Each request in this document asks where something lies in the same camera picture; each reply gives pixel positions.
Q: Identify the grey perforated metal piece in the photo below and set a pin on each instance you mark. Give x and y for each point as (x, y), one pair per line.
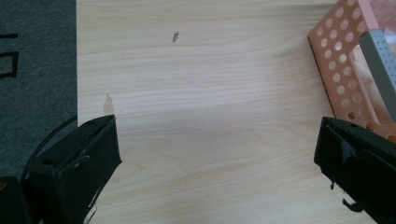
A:
(379, 62)

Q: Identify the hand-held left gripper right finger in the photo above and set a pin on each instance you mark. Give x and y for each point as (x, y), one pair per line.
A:
(361, 165)

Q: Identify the grey carpet with black lines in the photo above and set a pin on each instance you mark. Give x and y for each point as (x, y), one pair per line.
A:
(37, 87)

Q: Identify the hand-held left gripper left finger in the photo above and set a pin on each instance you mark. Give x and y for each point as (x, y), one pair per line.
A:
(71, 168)

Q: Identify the pink perforated plastic basket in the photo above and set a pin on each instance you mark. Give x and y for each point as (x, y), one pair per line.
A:
(339, 59)

